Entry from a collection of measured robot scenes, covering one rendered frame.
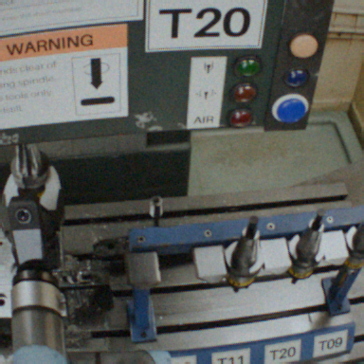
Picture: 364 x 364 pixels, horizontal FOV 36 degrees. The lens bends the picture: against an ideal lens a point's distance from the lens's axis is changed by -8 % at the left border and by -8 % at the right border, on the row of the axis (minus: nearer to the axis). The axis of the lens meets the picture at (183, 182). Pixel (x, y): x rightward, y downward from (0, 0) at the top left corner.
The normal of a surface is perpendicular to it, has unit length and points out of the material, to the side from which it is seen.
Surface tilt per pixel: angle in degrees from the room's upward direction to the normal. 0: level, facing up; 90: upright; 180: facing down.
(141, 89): 90
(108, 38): 90
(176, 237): 0
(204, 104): 90
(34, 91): 90
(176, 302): 0
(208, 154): 0
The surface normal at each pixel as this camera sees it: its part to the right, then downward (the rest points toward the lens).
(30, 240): 0.10, 0.38
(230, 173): 0.04, -0.63
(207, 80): 0.14, 0.77
